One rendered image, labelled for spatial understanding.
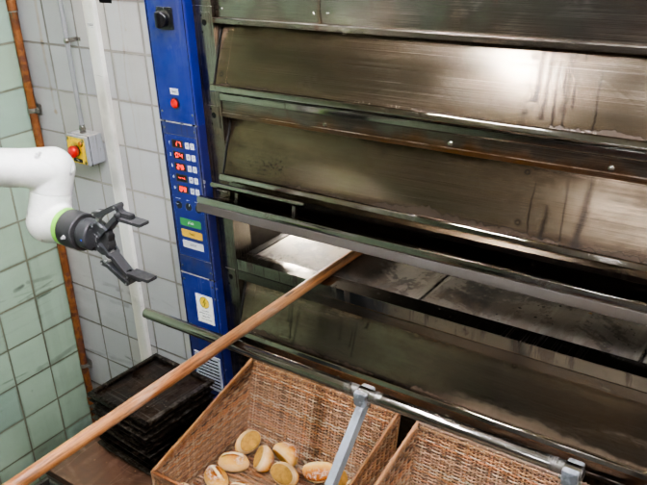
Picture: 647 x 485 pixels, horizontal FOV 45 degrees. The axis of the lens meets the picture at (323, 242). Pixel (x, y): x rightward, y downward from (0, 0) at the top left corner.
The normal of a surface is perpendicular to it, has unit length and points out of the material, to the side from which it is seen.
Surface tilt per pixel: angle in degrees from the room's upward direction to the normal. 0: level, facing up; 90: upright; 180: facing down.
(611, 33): 90
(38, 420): 90
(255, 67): 70
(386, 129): 90
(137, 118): 90
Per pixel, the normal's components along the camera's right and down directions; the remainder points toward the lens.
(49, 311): 0.82, 0.21
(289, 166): -0.56, 0.03
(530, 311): -0.04, -0.91
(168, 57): -0.58, 0.36
